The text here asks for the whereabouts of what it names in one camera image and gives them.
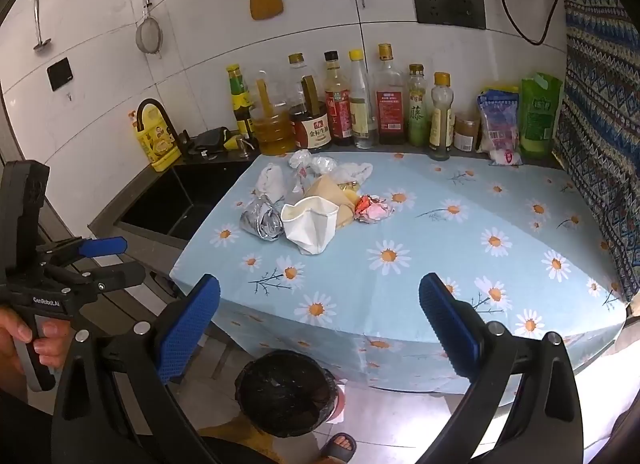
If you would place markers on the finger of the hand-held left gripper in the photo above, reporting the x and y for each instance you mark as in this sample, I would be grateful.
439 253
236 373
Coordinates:
102 246
112 276

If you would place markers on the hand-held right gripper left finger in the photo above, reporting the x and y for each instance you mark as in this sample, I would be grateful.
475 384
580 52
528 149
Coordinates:
187 329

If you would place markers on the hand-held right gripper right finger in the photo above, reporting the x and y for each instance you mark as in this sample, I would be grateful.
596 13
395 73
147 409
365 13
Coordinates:
445 319

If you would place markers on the bin with black liner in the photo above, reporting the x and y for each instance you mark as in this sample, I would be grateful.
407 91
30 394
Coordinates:
285 394

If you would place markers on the silver foil wrapper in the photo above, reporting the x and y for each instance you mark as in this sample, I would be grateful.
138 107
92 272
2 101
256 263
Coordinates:
260 221

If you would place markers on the red and white wrapper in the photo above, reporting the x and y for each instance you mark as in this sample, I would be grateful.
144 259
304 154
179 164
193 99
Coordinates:
374 209

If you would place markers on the white paper cup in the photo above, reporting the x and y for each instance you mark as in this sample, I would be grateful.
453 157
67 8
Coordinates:
310 224

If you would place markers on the white tissue wad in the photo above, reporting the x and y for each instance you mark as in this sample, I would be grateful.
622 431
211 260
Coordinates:
271 183

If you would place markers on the white plastic bag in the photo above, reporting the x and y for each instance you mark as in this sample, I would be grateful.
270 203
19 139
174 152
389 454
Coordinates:
355 172

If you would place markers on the brown paper bag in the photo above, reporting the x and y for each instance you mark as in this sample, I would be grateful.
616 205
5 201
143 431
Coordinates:
327 189

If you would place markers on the clear plastic wrapper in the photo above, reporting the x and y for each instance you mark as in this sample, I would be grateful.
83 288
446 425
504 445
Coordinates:
325 166

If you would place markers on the clear wrapper with red label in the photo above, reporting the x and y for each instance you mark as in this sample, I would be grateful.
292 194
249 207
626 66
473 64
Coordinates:
301 164

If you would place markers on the person's left hand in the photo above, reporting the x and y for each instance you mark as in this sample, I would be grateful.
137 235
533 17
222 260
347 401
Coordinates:
57 336

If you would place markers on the blue daisy tablecloth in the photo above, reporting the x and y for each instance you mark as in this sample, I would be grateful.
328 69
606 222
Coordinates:
400 264

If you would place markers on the black sink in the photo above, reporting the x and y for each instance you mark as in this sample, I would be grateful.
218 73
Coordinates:
175 199

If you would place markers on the yellow dish soap bottle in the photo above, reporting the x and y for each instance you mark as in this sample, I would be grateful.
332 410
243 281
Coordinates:
155 141

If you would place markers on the person's yellow fuzzy pants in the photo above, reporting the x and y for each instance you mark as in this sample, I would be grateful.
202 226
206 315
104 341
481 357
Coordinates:
245 446

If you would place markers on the black faucet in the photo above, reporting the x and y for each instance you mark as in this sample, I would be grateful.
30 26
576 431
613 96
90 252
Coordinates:
170 129

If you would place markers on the black bag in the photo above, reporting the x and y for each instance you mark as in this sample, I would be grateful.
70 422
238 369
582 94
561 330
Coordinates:
212 141

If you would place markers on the person's foot in slipper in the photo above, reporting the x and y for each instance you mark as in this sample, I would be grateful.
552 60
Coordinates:
340 446

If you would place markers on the metal ladle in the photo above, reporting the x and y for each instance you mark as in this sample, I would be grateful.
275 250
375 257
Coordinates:
41 44

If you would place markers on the small brown jar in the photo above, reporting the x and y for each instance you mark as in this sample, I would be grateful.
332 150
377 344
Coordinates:
466 134

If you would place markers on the white and pink bag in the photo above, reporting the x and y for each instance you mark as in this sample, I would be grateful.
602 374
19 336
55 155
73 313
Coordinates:
500 131

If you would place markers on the slim bottle with yellow cap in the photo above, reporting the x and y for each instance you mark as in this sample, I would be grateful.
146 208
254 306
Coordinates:
441 119

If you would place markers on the dark bottle with green label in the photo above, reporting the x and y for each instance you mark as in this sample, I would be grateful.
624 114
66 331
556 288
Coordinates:
240 99

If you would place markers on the clear jug of yellow oil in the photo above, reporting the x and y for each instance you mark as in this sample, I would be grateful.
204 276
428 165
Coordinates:
272 131

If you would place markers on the metal strainer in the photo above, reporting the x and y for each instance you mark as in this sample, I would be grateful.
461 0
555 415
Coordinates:
149 36

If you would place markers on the dark bottle with red label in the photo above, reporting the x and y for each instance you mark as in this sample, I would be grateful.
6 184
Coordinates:
391 109

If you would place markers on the green pouch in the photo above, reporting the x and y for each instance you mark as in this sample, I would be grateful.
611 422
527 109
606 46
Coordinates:
540 119

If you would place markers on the clear bottle with yellow cap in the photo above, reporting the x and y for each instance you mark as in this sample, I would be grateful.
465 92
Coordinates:
361 114

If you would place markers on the dark sauce jug red label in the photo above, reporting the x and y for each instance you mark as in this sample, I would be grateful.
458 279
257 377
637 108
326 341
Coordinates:
312 131

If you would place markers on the blue and yellow bag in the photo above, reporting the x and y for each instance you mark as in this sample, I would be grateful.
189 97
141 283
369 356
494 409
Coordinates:
500 91

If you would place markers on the brown bottle with black cap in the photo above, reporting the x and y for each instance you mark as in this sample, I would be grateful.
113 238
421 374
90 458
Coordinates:
339 104

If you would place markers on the patterned blue curtain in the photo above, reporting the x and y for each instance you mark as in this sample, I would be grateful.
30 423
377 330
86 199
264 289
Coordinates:
600 119

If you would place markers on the clear bottle with gold cap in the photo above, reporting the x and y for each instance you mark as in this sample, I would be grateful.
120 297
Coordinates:
296 69

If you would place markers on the black socket panel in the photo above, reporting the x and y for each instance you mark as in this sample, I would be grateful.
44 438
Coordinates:
450 9

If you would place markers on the small black wall switch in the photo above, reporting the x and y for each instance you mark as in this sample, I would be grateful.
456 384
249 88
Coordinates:
60 74

